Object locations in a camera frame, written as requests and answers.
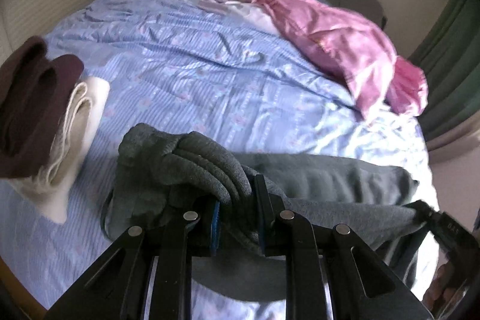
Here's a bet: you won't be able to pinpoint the grey pants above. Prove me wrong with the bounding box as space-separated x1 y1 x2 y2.
102 124 424 302

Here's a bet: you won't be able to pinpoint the right hand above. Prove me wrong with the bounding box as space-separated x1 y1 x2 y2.
422 262 455 310

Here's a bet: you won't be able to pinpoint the folded cream garment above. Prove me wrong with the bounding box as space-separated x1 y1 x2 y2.
7 76 110 224

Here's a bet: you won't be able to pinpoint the green curtain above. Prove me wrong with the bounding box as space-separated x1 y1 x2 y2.
411 0 479 141

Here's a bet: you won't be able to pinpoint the folded maroon garment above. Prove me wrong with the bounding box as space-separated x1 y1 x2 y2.
1 36 84 179

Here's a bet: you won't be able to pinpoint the pink quilt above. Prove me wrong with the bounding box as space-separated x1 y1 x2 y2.
240 0 428 119

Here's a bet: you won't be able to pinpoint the blue striped floral bedsheet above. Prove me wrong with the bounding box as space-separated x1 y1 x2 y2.
1 0 438 307

